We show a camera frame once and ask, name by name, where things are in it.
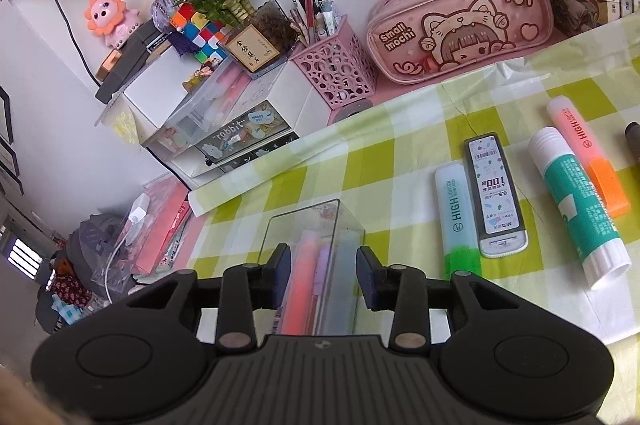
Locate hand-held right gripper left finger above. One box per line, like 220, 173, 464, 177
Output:
125, 244, 293, 353

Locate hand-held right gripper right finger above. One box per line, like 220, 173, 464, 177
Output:
356, 246, 517, 353

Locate pink highlighter pen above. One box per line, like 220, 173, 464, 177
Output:
280, 230, 321, 336

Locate blue highlighter pen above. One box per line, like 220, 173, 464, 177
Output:
327, 230, 362, 335

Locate purple pen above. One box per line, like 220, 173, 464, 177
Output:
312, 241, 334, 336

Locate green highlighter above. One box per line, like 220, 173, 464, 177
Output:
434, 164, 483, 281

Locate black pencil lead case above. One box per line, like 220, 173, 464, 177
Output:
463, 134, 530, 259

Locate green and white glue stick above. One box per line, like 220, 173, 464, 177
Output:
528, 126, 632, 291

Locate orange highlighter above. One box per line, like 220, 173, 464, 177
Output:
546, 96, 632, 219

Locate black marker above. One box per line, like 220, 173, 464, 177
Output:
625, 121, 640, 165

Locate green checked tablecloth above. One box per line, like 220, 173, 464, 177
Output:
187, 12, 640, 356

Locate grey round disc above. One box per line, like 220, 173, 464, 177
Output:
332, 102, 374, 124

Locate white drawer organizer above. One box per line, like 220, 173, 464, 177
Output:
142, 60, 333, 188

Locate clear plastic storage box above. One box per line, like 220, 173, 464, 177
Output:
160, 58, 271, 151

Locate grey bag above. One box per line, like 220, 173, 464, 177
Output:
35, 214, 136, 336

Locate small toy figurines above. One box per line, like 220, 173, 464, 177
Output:
181, 64, 218, 93

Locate pink mesh pen holder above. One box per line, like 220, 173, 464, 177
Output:
291, 15, 377, 111

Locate white cardboard box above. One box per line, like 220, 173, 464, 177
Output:
122, 50, 206, 126

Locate bunch of pens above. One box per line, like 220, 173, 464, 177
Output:
286, 0, 346, 48

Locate colourful puzzle cube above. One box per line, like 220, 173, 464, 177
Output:
167, 2, 231, 63

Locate barred window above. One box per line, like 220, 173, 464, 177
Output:
6, 236, 42, 280

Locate black flat box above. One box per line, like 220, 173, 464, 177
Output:
95, 20, 168, 103

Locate pink cartoon pencil case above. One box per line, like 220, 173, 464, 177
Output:
366, 0, 555, 83

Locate orange and pink lion toy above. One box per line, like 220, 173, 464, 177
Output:
84, 0, 142, 48

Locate white charger with cable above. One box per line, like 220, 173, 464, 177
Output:
102, 194, 152, 306

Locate black picture frame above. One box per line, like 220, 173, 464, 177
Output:
0, 139, 25, 196
0, 86, 13, 145

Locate black cable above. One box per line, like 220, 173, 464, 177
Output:
39, 0, 101, 88

